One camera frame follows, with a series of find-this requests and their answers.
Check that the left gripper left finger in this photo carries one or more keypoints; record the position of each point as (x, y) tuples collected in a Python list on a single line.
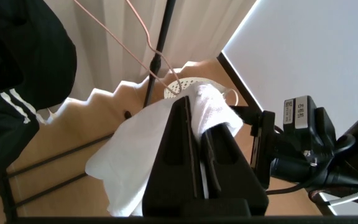
[(169, 180)]

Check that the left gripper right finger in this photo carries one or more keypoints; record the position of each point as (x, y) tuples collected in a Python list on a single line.
[(238, 186)]

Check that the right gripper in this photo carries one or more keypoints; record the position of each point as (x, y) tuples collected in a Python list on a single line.
[(266, 149)]

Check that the white garment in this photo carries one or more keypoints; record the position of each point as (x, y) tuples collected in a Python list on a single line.
[(129, 155)]

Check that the pink clothes hanger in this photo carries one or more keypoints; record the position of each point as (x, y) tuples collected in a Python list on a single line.
[(129, 51)]

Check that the black garment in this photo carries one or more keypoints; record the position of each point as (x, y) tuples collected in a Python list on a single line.
[(26, 62)]

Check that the white laundry basket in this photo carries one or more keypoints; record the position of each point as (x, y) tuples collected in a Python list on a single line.
[(182, 82)]

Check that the black clothes rack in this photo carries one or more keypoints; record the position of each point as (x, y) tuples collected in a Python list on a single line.
[(158, 56)]

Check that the beige curtain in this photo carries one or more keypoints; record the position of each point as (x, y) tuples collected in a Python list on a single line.
[(110, 31)]

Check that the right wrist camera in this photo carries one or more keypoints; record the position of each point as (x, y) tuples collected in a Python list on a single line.
[(309, 124)]

